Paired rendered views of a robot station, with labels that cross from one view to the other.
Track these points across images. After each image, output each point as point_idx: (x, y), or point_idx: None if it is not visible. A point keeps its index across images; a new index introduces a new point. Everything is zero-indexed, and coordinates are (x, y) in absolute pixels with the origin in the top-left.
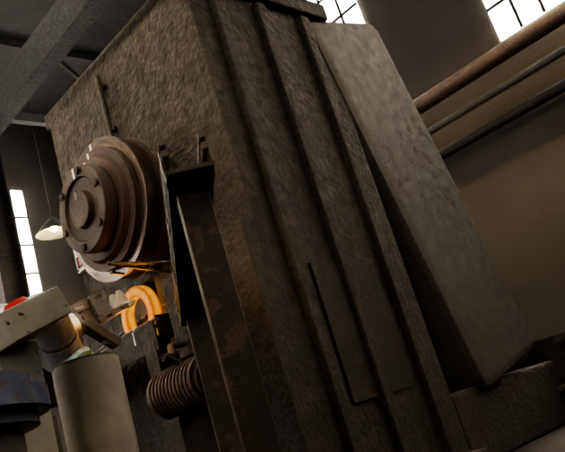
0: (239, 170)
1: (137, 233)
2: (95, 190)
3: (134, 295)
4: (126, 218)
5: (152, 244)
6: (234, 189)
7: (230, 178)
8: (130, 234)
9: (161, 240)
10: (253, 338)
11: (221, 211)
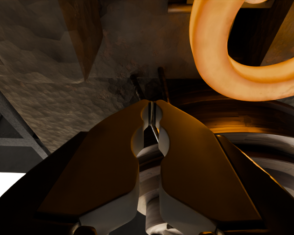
0: (17, 110)
1: (146, 161)
2: None
3: (254, 84)
4: (144, 188)
5: (148, 127)
6: (23, 100)
7: (31, 111)
8: (153, 171)
9: None
10: None
11: (48, 90)
